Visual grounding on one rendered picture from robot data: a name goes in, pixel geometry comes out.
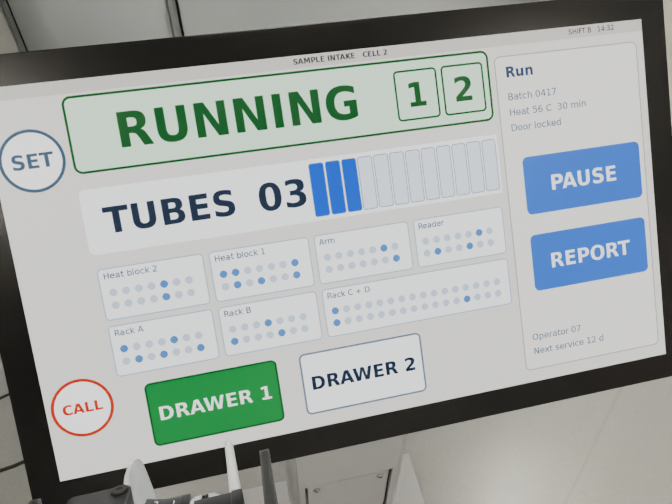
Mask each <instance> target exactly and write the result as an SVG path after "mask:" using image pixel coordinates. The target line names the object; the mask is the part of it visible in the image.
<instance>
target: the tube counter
mask: <svg viewBox="0 0 672 504"><path fill-rule="evenodd" d="M250 172H251V178H252V184H253V191H254V197H255V203H256V210H257V216H258V222H259V228H260V230H262V229H269V228H275V227H282V226H288V225H295V224H301V223H308V222H314V221H321V220H327V219H334V218H340V217H347V216H354V215H360V214H367V213H373V212H380V211H386V210H393V209H399V208H406V207H412V206H419V205H425V204H432V203H438V202H445V201H452V200H458V199H465V198H471V197H478V196H484V195H491V194H497V193H503V191H502V182H501V172H500V163H499V153H498V144H497V134H494V135H487V136H480V137H472V138H465V139H457V140H450V141H443V142H435V143H428V144H421V145H413V146H406V147H398V148H391V149H384V150H376V151H369V152H361V153H354V154H347V155H339V156H332V157H325V158H317V159H310V160H302V161H295V162H288V163H280V164H273V165H265V166H258V167H251V168H250Z"/></svg>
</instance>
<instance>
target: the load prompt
mask: <svg viewBox="0 0 672 504"><path fill-rule="evenodd" d="M59 99H60V104H61V109H62V114H63V119H64V124H65V129H66V134H67V140H68V145H69V150H70V155H71V160H72V165H73V170H74V175H75V176H78V175H86V174H93V173H101V172H109V171H116V170H124V169H131V168H139V167H147V166H154V165H162V164H169V163H177V162H185V161H192V160H200V159H208V158H215V157H223V156H230V155H238V154H246V153H253V152H261V151H268V150H276V149H284V148H291V147H299V146H306V145H314V144H322V143H329V142H337V141H345V140H352V139H360V138H367V137H375V136H383V135H390V134H398V133H405V132H413V131H421V130H428V129H436V128H443V127H451V126H459V125H466V124H474V123H481V122H489V121H495V115H494V106H493V97H492V87H491V78H490V68H489V59H488V49H486V50H477V51H468V52H459V53H450V54H440V55H431V56H422V57H413V58H404V59H395V60H386V61H377V62H368V63H359V64H350V65H341V66H331V67H322V68H313V69H304V70H295V71H286V72H277V73H268V74H259V75H250V76H241V77H231V78H222V79H213V80H204V81H195V82H186V83H177V84H168V85H159V86H150V87H141V88H132V89H122V90H113V91H104V92H95V93H86V94H77V95H68V96H59Z"/></svg>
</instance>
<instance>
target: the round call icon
mask: <svg viewBox="0 0 672 504"><path fill-rule="evenodd" d="M43 388H44V393H45V397H46V402H47V407H48V411H49V416H50V421H51V426H52V430H53V435H54V440H55V445H56V444H61V443H66V442H71V441H76V440H81V439H85V438H90V437H95V436H100V435H105V434H110V433H115V432H120V431H121V426H120V421H119V416H118V411H117V406H116V401H115V396H114V391H113V385H112V380H111V375H110V371H108V372H103V373H97V374H92V375H86V376H81V377H75V378H70V379H65V380H59V381H54V382H48V383H43Z"/></svg>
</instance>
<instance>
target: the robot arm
mask: <svg viewBox="0 0 672 504"><path fill-rule="evenodd" d="M224 444H225V454H226V464H227V474H228V483H229V493H226V494H222V495H221V494H218V493H216V492H213V493H208V494H207V495H206V496H205V495H203V496H202V495H200V496H196V497H194V498H193V499H192V500H191V494H185V495H181V496H176V497H172V498H167V499H157V496H156V494H155V491H154V488H153V486H152V483H151V481H150V478H149V476H148V473H147V471H146V468H145V466H144V464H143V463H142V461H141V460H139V459H136V460H133V461H132V462H131V463H130V464H129V466H128V468H127V470H126V473H125V476H124V484H123V485H119V486H116V487H114V488H112V489H107V490H103V491H98V492H94V493H89V494H85V495H80V496H75V497H73V498H71V499H69V500H68V502H67V504H245V503H244V497H243V492H242V489H241V485H240V480H239V474H238V469H237V463H236V458H235V452H234V448H233V444H232V443H231V442H230V441H228V440H225V441H224ZM259 453H260V464H261V474H262V485H263V496H264V504H278V500H277V494H276V488H275V482H274V476H273V470H272V464H271V458H270V452H269V449H265V450H260V451H259ZM28 504H42V501H41V498H39V499H35V500H30V501H29V503H28Z"/></svg>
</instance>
